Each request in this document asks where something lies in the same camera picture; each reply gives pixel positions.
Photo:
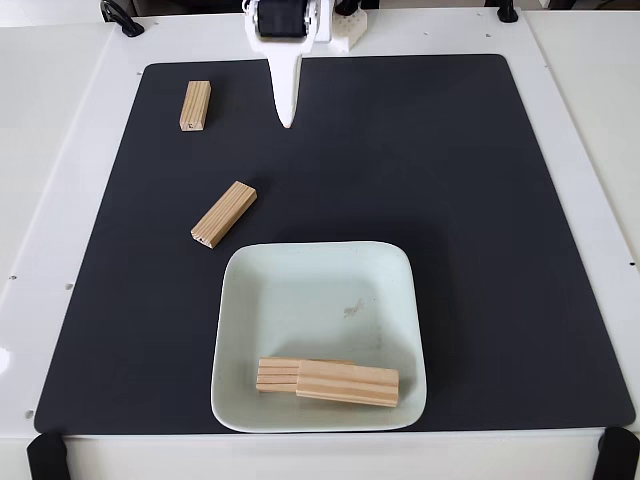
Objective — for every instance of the grooved wooden block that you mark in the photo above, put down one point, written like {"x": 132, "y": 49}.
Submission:
{"x": 275, "y": 375}
{"x": 350, "y": 382}
{"x": 223, "y": 214}
{"x": 195, "y": 106}

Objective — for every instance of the pale green square plate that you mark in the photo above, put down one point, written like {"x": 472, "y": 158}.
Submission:
{"x": 320, "y": 300}

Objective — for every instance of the black base clamp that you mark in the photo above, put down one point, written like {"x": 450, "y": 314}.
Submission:
{"x": 347, "y": 6}

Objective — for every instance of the black table clamp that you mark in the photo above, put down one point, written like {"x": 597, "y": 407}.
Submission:
{"x": 125, "y": 22}
{"x": 507, "y": 12}

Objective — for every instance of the black table mat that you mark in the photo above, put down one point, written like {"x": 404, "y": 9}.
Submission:
{"x": 500, "y": 300}

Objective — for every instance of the black corner bracket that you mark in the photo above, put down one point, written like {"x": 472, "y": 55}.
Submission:
{"x": 46, "y": 455}
{"x": 620, "y": 452}

